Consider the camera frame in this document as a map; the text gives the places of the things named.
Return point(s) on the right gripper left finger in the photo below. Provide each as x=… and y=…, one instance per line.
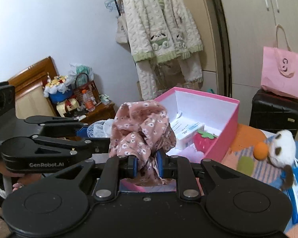
x=115, y=169

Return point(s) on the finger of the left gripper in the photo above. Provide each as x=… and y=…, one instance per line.
x=98, y=145
x=87, y=131

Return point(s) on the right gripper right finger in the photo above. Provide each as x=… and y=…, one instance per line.
x=179, y=168

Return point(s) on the pink floral cloth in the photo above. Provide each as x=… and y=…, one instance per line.
x=140, y=129

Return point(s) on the green plush leaf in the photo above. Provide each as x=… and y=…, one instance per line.
x=245, y=165

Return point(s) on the orange plush ball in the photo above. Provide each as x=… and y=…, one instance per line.
x=260, y=151

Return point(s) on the white panda plush toy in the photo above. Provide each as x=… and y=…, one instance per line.
x=282, y=154

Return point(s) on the white small fan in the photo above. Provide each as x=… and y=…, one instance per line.
x=102, y=128

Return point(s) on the orange drink bottle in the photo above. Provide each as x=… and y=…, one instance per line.
x=89, y=105

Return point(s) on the wooden nightstand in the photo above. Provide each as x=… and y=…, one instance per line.
x=101, y=112

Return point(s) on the white tissue pack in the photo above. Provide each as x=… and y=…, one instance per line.
x=184, y=130

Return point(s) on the red strawberry plush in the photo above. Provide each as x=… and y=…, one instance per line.
x=203, y=140

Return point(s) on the wooden headboard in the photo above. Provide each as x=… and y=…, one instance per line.
x=29, y=85

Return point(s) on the dark woven handbag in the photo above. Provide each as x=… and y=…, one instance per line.
x=88, y=86

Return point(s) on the pink storage box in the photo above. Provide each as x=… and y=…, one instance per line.
x=218, y=113

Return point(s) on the patchwork bed cover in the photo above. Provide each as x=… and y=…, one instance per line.
x=249, y=154

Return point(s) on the black suitcase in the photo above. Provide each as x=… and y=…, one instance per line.
x=273, y=113

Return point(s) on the cream knitted cardigan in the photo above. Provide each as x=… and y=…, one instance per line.
x=165, y=45

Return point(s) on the pink tote bag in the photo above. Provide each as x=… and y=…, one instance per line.
x=280, y=71

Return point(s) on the beige wardrobe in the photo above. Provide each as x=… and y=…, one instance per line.
x=234, y=33

